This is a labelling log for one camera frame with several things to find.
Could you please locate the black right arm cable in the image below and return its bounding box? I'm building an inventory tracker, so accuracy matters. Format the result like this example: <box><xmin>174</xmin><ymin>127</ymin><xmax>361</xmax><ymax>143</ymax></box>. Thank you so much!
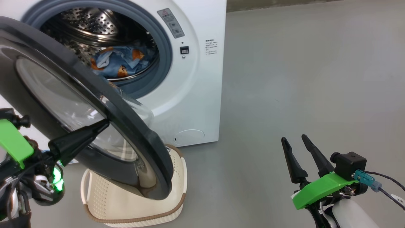
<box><xmin>364</xmin><ymin>171</ymin><xmax>405</xmax><ymax>211</ymax></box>

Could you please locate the round white filter cover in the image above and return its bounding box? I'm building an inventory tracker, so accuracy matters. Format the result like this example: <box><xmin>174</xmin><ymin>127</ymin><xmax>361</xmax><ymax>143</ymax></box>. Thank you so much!
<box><xmin>174</xmin><ymin>129</ymin><xmax>205</xmax><ymax>147</ymax></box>

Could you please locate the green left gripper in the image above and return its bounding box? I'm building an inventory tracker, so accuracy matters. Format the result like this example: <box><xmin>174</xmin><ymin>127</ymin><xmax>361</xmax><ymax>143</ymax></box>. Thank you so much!
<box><xmin>0</xmin><ymin>119</ymin><xmax>110</xmax><ymax>169</ymax></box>

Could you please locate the cream perforated laundry basket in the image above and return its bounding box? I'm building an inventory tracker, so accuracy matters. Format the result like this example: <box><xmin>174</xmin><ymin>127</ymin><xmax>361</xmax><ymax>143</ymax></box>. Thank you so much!
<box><xmin>80</xmin><ymin>144</ymin><xmax>188</xmax><ymax>228</ymax></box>

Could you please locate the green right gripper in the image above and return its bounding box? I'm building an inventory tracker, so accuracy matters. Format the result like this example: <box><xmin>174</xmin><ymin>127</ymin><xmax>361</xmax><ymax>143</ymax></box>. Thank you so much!
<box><xmin>281</xmin><ymin>134</ymin><xmax>368</xmax><ymax>210</ymax></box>

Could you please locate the teal right cable connector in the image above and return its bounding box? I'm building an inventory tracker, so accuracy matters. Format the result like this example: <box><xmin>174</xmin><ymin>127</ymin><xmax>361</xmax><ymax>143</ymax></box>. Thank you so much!
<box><xmin>354</xmin><ymin>170</ymin><xmax>383</xmax><ymax>193</ymax></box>

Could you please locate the white front-load washing machine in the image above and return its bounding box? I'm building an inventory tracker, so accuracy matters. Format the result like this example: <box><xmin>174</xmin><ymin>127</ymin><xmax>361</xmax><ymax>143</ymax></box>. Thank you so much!
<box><xmin>0</xmin><ymin>0</ymin><xmax>227</xmax><ymax>165</ymax></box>

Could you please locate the grey warning sticker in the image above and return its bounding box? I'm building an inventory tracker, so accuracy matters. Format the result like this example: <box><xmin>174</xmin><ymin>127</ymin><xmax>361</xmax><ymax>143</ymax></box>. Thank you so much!
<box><xmin>157</xmin><ymin>8</ymin><xmax>185</xmax><ymax>39</ymax></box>

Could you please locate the grey rubber door gasket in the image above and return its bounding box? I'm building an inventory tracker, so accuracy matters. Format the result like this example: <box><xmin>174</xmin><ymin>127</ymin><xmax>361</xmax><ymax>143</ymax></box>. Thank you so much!
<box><xmin>21</xmin><ymin>3</ymin><xmax>173</xmax><ymax>99</ymax></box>

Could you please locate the blue garment with orange print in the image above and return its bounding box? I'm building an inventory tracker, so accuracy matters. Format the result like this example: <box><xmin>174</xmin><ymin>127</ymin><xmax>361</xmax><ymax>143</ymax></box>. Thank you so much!
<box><xmin>91</xmin><ymin>45</ymin><xmax>157</xmax><ymax>79</ymax></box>

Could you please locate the black round glass washer door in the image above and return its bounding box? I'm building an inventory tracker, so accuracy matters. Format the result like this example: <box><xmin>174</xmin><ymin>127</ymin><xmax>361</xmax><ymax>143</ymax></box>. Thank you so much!
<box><xmin>0</xmin><ymin>16</ymin><xmax>174</xmax><ymax>200</ymax></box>

